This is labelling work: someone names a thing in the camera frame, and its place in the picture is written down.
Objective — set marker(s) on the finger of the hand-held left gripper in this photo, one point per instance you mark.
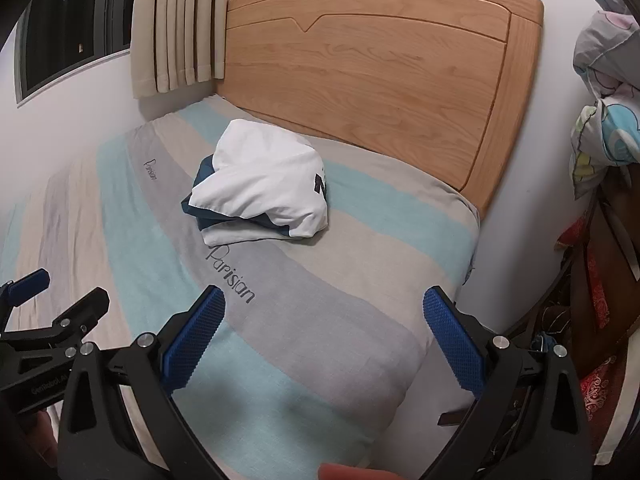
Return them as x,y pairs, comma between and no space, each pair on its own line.
27,284
75,317

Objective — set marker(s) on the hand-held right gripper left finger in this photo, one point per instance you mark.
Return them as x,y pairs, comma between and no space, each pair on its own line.
195,340

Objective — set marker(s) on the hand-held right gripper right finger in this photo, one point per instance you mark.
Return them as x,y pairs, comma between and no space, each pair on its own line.
452,340

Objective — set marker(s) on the white garment with navy trim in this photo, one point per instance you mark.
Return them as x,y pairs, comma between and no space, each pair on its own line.
265,185

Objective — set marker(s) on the person's left hand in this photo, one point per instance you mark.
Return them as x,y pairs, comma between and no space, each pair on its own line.
40,442

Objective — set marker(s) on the person's right hand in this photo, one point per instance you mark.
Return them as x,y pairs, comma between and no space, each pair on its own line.
357,472

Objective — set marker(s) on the striped bed sheet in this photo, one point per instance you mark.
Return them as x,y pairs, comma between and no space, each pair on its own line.
310,285

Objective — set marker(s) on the red patterned cloth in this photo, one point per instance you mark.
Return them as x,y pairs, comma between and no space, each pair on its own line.
602,380

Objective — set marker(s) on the dark brown bag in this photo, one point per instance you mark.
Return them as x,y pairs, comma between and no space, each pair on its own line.
607,270

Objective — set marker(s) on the dark window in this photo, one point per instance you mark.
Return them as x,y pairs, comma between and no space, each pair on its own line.
70,20

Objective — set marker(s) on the wooden headboard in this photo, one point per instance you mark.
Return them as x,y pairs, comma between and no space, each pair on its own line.
380,70

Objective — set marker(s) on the printed blanket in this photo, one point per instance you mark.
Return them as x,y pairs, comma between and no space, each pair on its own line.
607,90

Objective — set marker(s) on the beige curtain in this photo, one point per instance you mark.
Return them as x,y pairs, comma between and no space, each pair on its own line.
175,25

